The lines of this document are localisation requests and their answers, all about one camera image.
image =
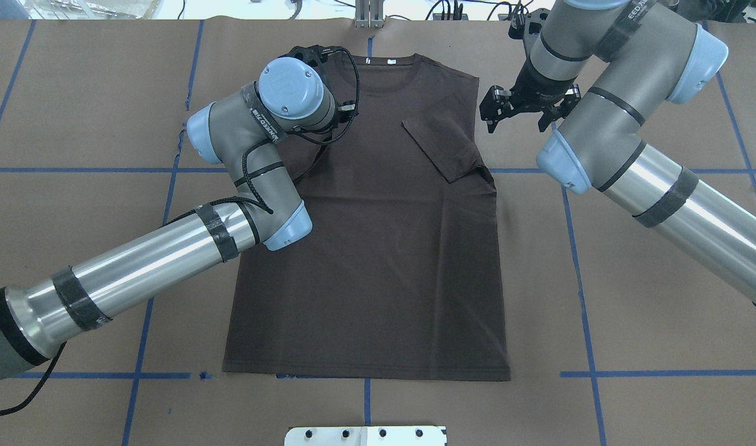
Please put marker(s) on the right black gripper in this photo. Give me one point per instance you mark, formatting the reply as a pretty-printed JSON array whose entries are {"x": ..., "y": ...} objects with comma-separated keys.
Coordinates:
[{"x": 535, "y": 90}]

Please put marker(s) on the dark brown t-shirt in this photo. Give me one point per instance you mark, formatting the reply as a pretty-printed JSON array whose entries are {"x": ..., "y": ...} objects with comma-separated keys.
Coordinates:
[{"x": 400, "y": 275}]

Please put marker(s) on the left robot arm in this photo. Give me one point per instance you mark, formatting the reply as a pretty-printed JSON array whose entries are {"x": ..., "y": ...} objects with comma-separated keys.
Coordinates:
[{"x": 240, "y": 132}]

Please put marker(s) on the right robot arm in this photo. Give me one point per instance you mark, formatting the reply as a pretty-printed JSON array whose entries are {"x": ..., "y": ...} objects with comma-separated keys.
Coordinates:
[{"x": 595, "y": 73}]

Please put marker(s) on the white mounting plate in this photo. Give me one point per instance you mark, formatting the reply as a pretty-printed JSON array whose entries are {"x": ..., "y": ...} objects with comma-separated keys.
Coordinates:
[{"x": 367, "y": 435}]

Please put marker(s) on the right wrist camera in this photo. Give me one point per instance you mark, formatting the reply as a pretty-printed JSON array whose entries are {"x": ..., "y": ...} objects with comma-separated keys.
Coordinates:
[{"x": 526, "y": 26}]

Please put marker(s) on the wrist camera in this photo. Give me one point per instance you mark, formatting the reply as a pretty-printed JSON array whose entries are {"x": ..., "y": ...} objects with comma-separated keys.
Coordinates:
[
  {"x": 526, "y": 26},
  {"x": 316, "y": 56}
]

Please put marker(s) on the aluminium frame post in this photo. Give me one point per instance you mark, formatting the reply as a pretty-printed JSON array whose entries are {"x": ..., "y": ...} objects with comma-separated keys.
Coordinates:
[{"x": 369, "y": 14}]

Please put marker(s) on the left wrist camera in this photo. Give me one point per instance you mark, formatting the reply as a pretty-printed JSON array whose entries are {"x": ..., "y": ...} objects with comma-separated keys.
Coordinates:
[{"x": 316, "y": 56}]

